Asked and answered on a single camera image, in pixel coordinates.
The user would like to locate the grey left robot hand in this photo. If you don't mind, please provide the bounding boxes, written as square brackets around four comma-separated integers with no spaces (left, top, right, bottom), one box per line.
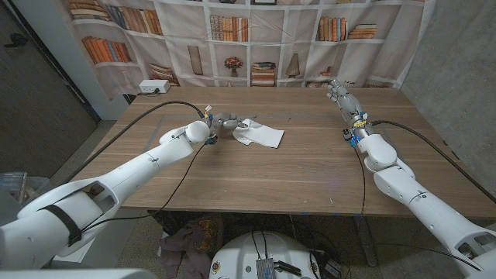
[207,110,249,135]

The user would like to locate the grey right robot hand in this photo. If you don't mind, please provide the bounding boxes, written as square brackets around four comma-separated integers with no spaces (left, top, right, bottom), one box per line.
[326,78,373,131]

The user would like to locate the white shipping package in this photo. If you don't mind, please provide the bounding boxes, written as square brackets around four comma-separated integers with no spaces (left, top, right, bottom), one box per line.
[232,118,285,150]

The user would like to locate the printed bookshelf backdrop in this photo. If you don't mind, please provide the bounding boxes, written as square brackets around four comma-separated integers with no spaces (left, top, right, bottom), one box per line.
[53,0,437,101]

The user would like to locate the white power strip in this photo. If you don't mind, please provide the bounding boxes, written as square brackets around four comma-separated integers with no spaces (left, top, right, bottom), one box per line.
[138,79,171,95]

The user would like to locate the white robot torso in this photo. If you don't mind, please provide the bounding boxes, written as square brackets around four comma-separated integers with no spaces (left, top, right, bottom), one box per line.
[208,231,322,279]

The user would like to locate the crumpled dark cloth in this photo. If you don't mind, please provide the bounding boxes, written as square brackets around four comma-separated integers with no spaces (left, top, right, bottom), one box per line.
[158,215,224,279]

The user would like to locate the grey table leg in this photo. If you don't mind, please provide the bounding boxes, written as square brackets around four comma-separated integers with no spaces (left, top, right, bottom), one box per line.
[354,215,379,268]

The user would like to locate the small silver box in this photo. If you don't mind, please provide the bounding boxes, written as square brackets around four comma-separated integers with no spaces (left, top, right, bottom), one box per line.
[255,258,276,279]

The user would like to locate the black bar on torso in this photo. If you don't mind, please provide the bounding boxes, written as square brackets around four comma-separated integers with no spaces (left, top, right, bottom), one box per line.
[274,260,302,277]

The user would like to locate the dark door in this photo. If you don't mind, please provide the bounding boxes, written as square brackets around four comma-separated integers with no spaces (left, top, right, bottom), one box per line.
[0,0,98,179]

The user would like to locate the clear plastic bin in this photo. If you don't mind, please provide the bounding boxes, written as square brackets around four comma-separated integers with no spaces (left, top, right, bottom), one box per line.
[0,172,50,206]

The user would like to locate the person's grey trouser leg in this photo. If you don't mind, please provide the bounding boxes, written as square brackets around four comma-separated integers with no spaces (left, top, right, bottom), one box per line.
[0,188,24,226]

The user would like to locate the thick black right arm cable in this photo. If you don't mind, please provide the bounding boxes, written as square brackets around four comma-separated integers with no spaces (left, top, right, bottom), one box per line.
[370,119,496,203]

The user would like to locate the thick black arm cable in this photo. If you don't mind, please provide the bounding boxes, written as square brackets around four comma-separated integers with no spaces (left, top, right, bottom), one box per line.
[370,119,496,203]
[61,100,206,185]

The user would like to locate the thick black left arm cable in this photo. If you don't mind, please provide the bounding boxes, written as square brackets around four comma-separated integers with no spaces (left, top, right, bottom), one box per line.
[61,100,206,185]

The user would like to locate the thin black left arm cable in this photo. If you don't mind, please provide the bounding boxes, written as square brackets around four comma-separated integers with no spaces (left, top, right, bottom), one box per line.
[79,142,208,233]

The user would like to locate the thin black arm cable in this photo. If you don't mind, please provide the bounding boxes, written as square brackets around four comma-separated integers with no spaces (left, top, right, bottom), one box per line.
[79,142,208,233]
[352,146,484,271]

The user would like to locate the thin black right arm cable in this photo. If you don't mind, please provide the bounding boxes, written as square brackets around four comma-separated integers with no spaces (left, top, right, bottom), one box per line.
[352,146,484,271]

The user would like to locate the black door handle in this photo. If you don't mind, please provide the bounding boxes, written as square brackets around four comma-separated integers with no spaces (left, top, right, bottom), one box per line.
[3,33,28,48]

